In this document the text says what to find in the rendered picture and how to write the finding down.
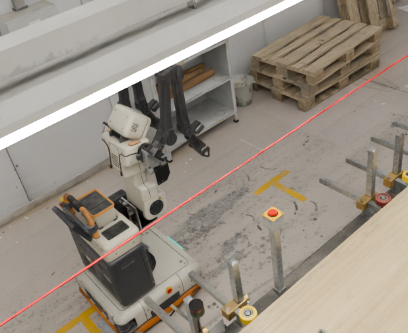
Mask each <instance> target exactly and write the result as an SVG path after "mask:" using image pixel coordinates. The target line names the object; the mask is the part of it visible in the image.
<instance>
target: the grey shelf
mask: <svg viewBox="0 0 408 333"><path fill-rule="evenodd" d="M199 60H200V61H199ZM202 62H203V63H204V64H205V66H206V68H205V69H204V70H203V71H206V70H207V69H209V68H213V69H214V71H215V74H214V75H213V76H212V77H209V78H208V79H206V80H204V81H202V82H200V83H199V84H197V85H195V86H194V87H192V88H190V89H188V90H186V91H184V96H185V101H186V108H187V115H188V118H189V122H190V124H192V123H193V122H194V121H195V120H197V121H199V122H201V123H202V124H203V125H204V126H205V127H204V128H203V129H202V131H201V132H200V133H199V135H200V134H202V133H203V132H205V131H207V130H208V129H210V128H212V127H213V126H215V125H217V124H219V123H220V122H222V121H223V120H225V119H227V118H229V117H230V116H232V115H235V119H234V122H235V123H237V122H239V119H238V113H237V107H236V97H235V92H234V81H233V76H232V66H231V60H230V50H229V44H228V37H227V38H225V39H223V40H221V41H219V42H217V43H215V44H213V45H211V46H209V47H207V48H205V49H203V50H200V51H198V52H196V53H194V54H192V55H190V56H188V57H186V58H184V59H182V60H180V61H178V62H176V63H175V64H178V65H180V66H182V69H183V71H185V70H187V69H189V68H192V67H194V66H196V65H198V64H200V63H202ZM141 82H142V86H143V92H144V95H145V98H146V101H147V103H149V102H150V101H151V100H152V99H155V100H157V101H158V102H159V99H158V94H157V90H156V85H157V84H158V81H157V79H156V77H155V76H154V74H152V75H150V76H148V77H146V78H144V79H142V80H141ZM128 89H129V94H130V97H131V102H132V105H133V109H135V110H136V111H138V112H140V113H142V112H141V111H139V110H137V109H136V108H135V104H134V102H135V101H134V94H133V88H132V85H129V86H128ZM205 97H206V98H205ZM152 113H153V114H154V115H155V116H156V117H157V118H159V119H160V109H158V110H157V111H156V112H152ZM171 117H172V125H173V129H174V133H175V134H176V135H177V141H176V142H175V144H174V145H172V146H168V145H164V148H163V150H162V152H164V153H166V154H167V155H168V158H167V161H168V163H171V162H172V161H173V160H172V156H171V151H173V150H174V149H176V148H178V147H179V146H181V145H182V144H183V143H185V142H186V141H187V139H186V138H185V137H184V135H183V134H181V133H180V132H178V131H177V127H176V124H177V122H176V120H177V118H176V110H175V106H174V99H173V98H171ZM156 131H157V129H154V128H153V127H150V126H149V128H148V131H147V133H146V136H145V137H146V138H147V139H148V140H149V143H150V144H151V143H152V141H153V138H154V136H155V135H156ZM195 135H196V136H198V134H195Z"/></svg>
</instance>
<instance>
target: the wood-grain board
mask: <svg viewBox="0 0 408 333"><path fill-rule="evenodd" d="M319 329H326V330H327V333H408V187H406V188H405V189H404V190H403V191H402V192H400V193H399V194H398V195H397V196H396V197H395V198H394V199H393V200H392V201H390V202H389V203H388V204H387V205H385V206H384V207H383V208H382V209H381V210H380V211H379V212H378V213H376V214H375V215H374V216H373V217H372V218H370V219H369V220H368V221H367V222H366V223H365V224H364V225H363V226H361V227H360V228H359V229H358V230H357V231H355V232H354V233H353V234H352V235H351V236H350V237H349V238H348V239H346V240H345V241H344V242H343V243H341V244H340V245H339V246H338V247H337V248H336V249H335V250H334V251H333V252H331V253H330V254H329V255H328V256H326V257H325V258H324V259H323V260H322V261H321V262H320V263H319V264H318V265H316V266H315V267H314V268H313V269H311V270H310V271H309V272H308V273H307V274H306V275H305V276H304V277H302V278H301V279H300V280H299V281H298V282H296V283H295V284H294V285H293V286H292V287H291V288H290V289H289V290H287V291H286V292H285V293H284V294H283V295H281V296H280V297H279V298H278V299H277V300H276V301H275V302H274V303H272V304H271V305H270V306H269V307H267V308H266V309H265V310H264V311H263V312H262V313H261V314H260V315H259V316H257V317H256V318H255V319H254V320H252V321H251V322H250V323H249V324H248V325H247V326H246V327H245V328H243V329H242V330H241V331H240V332H239V333H314V332H316V333H318V330H319Z"/></svg>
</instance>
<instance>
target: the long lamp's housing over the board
mask: <svg viewBox="0 0 408 333"><path fill-rule="evenodd" d="M283 1H286V0H195V6H196V9H192V8H189V7H187V5H186V3H184V4H182V5H179V6H177V7H174V8H173V9H170V10H168V11H165V12H163V13H160V14H159V15H156V16H154V17H151V18H149V19H147V20H144V21H142V22H140V23H138V24H135V25H133V26H130V27H129V28H126V29H124V30H121V31H119V32H116V33H115V34H112V35H110V36H107V37H105V38H103V39H101V40H98V41H96V42H93V43H91V44H89V45H87V46H84V47H82V48H79V49H77V50H75V51H73V52H71V53H68V54H66V55H63V56H61V57H59V58H57V59H54V60H52V61H49V62H47V63H45V64H43V65H40V66H38V67H35V68H33V69H31V70H29V71H26V72H24V73H21V74H20V75H17V76H15V77H13V78H10V79H8V80H6V81H3V82H1V83H0V139H2V138H4V137H6V136H8V135H10V134H12V133H14V132H16V131H18V130H20V129H22V128H25V127H26V126H29V125H30V124H33V123H34V122H37V121H38V120H41V119H42V118H45V117H47V116H49V115H51V114H53V113H55V112H57V111H59V110H61V109H63V108H65V107H68V106H70V105H72V104H74V103H76V102H78V101H80V100H82V99H84V98H86V97H88V96H90V95H92V94H94V93H97V92H98V91H101V90H102V89H105V88H106V87H109V86H111V85H113V84H115V83H117V82H119V81H121V80H123V79H125V78H127V77H129V76H131V75H134V74H136V73H138V72H140V71H142V70H144V69H146V68H148V67H150V66H152V65H154V64H156V63H158V62H160V61H162V60H164V59H166V58H168V57H170V56H172V55H174V54H177V53H179V52H181V51H183V50H185V49H187V48H189V47H191V46H193V45H195V44H197V43H200V42H202V41H204V40H206V39H208V38H210V37H212V36H214V35H216V34H218V33H219V32H222V31H224V30H226V29H228V28H230V27H232V26H234V25H236V24H238V23H240V22H242V21H245V20H247V19H249V18H251V17H253V16H255V15H257V14H259V13H261V12H263V11H266V10H268V9H270V8H271V7H274V6H275V5H278V4H279V3H282V2H283Z"/></svg>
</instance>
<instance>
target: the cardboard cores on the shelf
mask: <svg viewBox="0 0 408 333"><path fill-rule="evenodd" d="M205 68H206V66H205V64H204V63H203V62H202V63H200V64H198V65H196V66H194V67H192V68H189V69H187V70H185V71H184V79H182V85H183V90H184V91H186V90H188V89H190V88H192V87H194V86H195V85H197V84H199V83H200V82H202V81H204V80H206V79H208V78H209V77H212V76H213V75H214V74H215V71H214V69H213V68H209V69H207V70H206V71H203V70H204V69H205ZM156 90H157V94H158V84H157V85H156ZM171 98H173V95H172V88H171V85H170V99H171ZM158 99H159V96H158Z"/></svg>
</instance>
